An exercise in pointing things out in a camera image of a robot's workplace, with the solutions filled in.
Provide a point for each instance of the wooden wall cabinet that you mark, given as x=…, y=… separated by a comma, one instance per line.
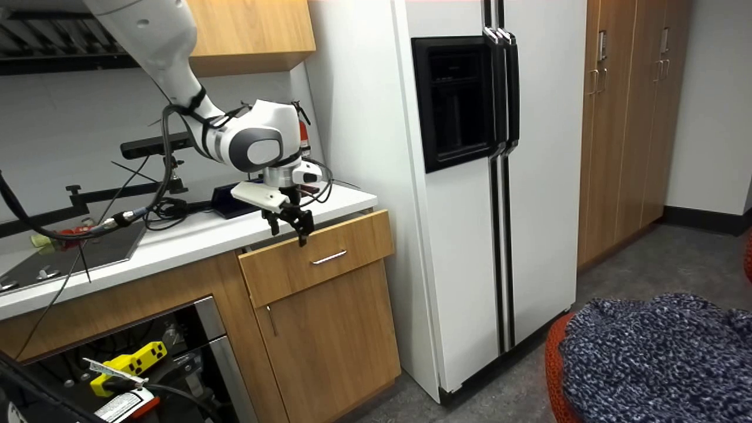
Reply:
x=250, y=32

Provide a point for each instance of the wooden cabinet drawer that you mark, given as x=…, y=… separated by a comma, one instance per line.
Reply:
x=290, y=270

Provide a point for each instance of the black fridge water dispenser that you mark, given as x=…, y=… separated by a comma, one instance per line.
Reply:
x=455, y=102

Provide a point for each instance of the black metal rail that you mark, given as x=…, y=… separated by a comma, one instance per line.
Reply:
x=96, y=196

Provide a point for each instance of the black box device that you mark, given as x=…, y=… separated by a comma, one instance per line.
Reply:
x=227, y=203

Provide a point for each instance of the orange office chair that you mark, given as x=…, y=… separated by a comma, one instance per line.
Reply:
x=558, y=368

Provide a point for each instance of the steel framed undercounter appliance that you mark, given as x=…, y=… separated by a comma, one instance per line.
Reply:
x=224, y=354

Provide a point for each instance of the wooden cabinet door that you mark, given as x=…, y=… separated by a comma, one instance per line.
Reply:
x=331, y=343

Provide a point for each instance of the white red tool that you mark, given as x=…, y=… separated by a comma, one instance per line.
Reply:
x=125, y=404

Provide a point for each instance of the blue knit cloth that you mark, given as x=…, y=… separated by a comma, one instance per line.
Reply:
x=659, y=361

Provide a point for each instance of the black counter mat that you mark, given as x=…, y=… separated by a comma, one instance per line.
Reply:
x=86, y=249

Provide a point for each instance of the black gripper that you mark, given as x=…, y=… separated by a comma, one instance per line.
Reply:
x=285, y=209

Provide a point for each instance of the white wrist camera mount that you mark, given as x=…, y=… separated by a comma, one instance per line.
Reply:
x=307, y=174

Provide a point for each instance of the black camera bar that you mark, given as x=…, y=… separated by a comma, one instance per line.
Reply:
x=149, y=146

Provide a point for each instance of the yellow black power tool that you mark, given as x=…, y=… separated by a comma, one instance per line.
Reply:
x=133, y=363

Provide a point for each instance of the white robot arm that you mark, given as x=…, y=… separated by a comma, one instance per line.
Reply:
x=157, y=39

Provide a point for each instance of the white refrigerator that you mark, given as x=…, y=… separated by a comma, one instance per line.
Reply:
x=461, y=259

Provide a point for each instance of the black wall baseboard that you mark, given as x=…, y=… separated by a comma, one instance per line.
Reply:
x=707, y=220

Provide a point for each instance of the tall wooden cabinet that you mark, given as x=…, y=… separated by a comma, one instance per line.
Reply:
x=627, y=156

